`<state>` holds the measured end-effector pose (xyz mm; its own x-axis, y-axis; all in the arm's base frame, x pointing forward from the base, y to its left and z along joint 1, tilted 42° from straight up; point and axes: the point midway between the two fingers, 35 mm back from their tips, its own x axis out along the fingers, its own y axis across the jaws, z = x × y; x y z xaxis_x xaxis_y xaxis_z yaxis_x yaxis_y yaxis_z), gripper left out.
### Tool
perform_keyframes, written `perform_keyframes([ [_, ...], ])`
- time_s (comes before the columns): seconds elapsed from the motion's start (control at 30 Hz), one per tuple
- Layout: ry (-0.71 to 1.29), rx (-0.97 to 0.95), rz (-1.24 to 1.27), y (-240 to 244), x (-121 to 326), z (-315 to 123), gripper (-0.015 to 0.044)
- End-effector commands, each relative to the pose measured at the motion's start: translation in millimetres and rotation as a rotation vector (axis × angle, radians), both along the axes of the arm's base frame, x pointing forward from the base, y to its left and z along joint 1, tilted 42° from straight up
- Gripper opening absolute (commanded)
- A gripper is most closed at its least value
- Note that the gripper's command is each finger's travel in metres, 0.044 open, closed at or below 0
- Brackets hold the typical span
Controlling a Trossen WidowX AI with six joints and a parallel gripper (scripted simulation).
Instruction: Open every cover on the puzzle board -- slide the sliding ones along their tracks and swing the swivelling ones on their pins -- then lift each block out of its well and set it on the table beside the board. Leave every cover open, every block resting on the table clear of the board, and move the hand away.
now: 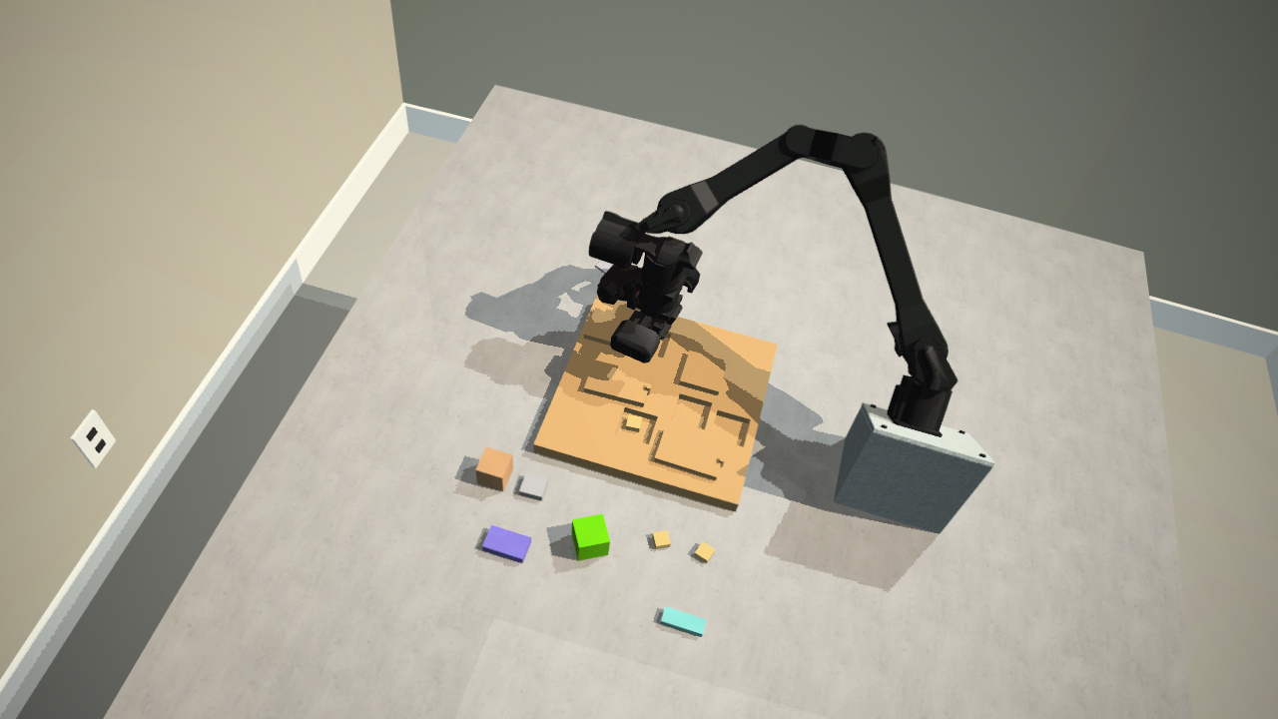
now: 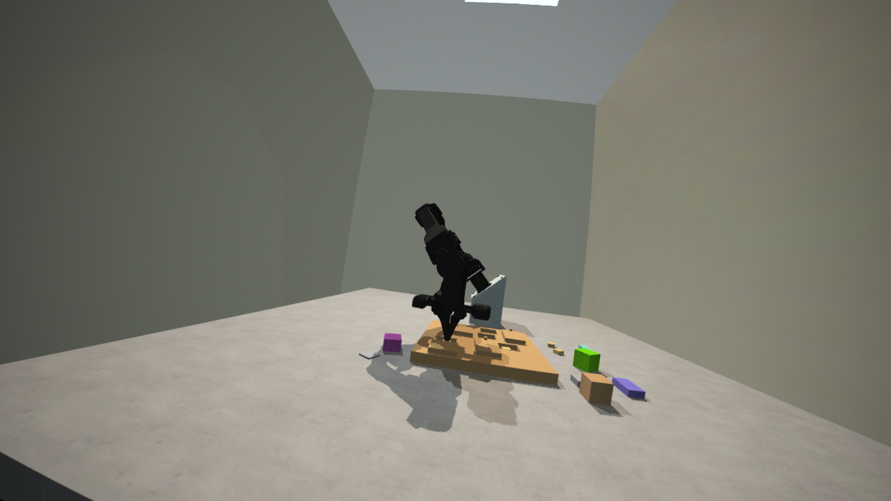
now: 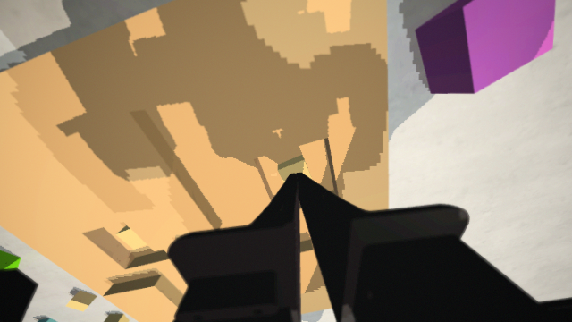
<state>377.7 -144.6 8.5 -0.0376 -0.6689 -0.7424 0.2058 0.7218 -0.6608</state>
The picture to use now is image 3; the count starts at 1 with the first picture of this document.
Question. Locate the yellow rectangular block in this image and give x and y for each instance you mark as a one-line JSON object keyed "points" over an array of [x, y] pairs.
{"points": [[116, 318], [294, 165], [129, 237], [81, 300]]}

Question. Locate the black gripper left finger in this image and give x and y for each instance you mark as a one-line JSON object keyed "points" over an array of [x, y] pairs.
{"points": [[270, 242]]}

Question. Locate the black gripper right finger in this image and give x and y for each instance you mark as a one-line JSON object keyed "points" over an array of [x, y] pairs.
{"points": [[340, 230]]}

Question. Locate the orange puzzle board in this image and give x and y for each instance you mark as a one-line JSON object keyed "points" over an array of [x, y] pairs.
{"points": [[175, 120]]}

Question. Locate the purple block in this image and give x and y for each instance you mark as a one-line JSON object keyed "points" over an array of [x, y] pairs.
{"points": [[473, 43]]}

